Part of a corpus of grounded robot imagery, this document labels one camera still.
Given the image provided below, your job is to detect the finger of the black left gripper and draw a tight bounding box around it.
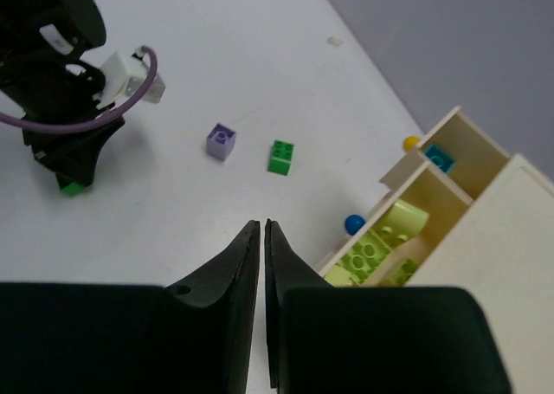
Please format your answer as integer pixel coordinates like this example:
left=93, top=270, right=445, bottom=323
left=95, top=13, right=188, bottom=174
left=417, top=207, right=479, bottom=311
left=32, top=117, right=125, bottom=186

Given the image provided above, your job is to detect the dark green lego front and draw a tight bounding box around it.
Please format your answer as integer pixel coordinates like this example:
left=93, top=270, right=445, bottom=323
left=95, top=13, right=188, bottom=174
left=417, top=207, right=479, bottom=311
left=55, top=173, right=87, bottom=197

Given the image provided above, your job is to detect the cyan lego brick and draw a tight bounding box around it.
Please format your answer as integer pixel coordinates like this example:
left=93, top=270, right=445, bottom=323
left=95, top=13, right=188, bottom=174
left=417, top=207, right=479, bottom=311
left=425, top=144, right=455, bottom=173

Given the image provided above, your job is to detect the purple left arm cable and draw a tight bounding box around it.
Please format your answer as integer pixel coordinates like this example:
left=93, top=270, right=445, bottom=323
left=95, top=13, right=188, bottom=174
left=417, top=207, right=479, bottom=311
left=0, top=45, right=158, bottom=132

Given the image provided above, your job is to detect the cream drawer yellow knob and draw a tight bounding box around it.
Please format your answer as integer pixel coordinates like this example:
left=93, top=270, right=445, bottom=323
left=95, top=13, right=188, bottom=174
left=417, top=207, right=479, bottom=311
left=380, top=107, right=511, bottom=200

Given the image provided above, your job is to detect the dark green sloped lego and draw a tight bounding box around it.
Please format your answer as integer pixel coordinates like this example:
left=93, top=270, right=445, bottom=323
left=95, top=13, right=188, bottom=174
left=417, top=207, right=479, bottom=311
left=267, top=140, right=294, bottom=176

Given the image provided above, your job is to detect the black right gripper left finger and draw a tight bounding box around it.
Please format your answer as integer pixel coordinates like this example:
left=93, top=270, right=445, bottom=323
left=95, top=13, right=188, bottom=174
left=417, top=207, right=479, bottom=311
left=1, top=221, right=261, bottom=393

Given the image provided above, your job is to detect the lime green small lego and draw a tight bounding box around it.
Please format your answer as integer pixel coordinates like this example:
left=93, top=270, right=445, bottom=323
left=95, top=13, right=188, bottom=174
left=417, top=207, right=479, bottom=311
left=338, top=229, right=405, bottom=285

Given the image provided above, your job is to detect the purple square lego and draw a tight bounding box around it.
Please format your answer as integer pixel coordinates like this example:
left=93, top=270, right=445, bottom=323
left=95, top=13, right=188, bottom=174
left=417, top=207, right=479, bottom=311
left=206, top=123, right=236, bottom=162

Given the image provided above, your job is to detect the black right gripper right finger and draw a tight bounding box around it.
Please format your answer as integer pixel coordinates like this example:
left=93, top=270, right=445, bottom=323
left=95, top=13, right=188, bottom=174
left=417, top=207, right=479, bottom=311
left=264, top=220, right=512, bottom=393

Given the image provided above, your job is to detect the lime green lego front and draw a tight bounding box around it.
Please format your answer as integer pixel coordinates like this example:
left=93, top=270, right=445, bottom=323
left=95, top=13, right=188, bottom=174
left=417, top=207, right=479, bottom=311
left=324, top=265, right=357, bottom=287

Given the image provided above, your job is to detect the cream plastic drawer cabinet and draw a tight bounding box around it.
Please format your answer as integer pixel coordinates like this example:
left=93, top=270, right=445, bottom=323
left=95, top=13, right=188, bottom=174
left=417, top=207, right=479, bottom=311
left=318, top=106, right=554, bottom=394

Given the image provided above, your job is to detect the cream drawer blue knob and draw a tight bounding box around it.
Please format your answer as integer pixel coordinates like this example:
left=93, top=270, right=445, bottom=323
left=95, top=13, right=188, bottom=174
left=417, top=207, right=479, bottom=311
left=319, top=161, right=473, bottom=287

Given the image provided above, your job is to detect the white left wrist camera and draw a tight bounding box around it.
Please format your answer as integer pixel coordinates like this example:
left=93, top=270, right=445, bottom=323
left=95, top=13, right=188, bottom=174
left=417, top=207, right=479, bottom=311
left=93, top=46, right=166, bottom=110

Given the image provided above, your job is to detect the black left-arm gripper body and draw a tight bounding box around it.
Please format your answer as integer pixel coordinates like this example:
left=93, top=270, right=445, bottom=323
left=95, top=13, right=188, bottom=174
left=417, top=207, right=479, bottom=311
left=1, top=0, right=106, bottom=125

